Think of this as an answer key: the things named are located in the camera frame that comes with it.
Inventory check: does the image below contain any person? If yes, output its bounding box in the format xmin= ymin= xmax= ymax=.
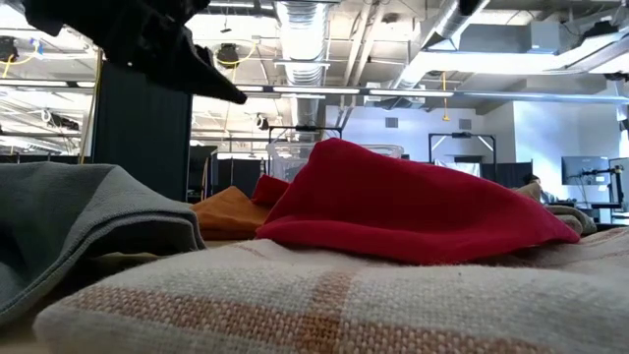
xmin=523 ymin=173 xmax=559 ymax=206

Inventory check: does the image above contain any black ceiling device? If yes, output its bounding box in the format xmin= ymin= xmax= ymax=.
xmin=215 ymin=42 xmax=241 ymax=68

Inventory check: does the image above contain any computer monitor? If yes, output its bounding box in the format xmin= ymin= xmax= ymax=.
xmin=561 ymin=155 xmax=610 ymax=187

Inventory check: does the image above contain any orange towel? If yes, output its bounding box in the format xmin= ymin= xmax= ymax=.
xmin=190 ymin=185 xmax=272 ymax=242

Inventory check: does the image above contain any yellow cable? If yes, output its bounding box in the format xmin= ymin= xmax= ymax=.
xmin=77 ymin=47 xmax=105 ymax=165

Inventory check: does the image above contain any white plaid towel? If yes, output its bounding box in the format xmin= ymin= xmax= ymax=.
xmin=32 ymin=226 xmax=629 ymax=354

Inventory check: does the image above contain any ceiling light strip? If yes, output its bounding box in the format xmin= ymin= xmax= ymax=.
xmin=234 ymin=84 xmax=629 ymax=105

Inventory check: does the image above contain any black divider panel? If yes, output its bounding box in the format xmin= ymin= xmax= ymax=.
xmin=90 ymin=61 xmax=194 ymax=203

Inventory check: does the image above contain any white hanging cloth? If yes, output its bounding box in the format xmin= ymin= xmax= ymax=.
xmin=434 ymin=159 xmax=482 ymax=178

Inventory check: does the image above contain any red towel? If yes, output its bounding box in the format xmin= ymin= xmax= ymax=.
xmin=251 ymin=174 xmax=291 ymax=207
xmin=255 ymin=137 xmax=582 ymax=266

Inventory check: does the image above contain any black partition panel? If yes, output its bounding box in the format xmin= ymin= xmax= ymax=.
xmin=480 ymin=160 xmax=535 ymax=191

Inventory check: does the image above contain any tan towel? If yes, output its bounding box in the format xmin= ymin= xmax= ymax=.
xmin=513 ymin=181 xmax=586 ymax=220

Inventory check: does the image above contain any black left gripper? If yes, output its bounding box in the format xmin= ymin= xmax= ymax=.
xmin=22 ymin=0 xmax=249 ymax=105

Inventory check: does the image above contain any silver ventilation duct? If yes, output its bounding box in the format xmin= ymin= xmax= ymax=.
xmin=273 ymin=0 xmax=329 ymax=128

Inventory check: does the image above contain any clear plastic storage bin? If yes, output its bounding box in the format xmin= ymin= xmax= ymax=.
xmin=264 ymin=141 xmax=407 ymax=184

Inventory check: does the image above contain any black stand frame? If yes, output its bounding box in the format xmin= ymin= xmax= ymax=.
xmin=429 ymin=131 xmax=497 ymax=179

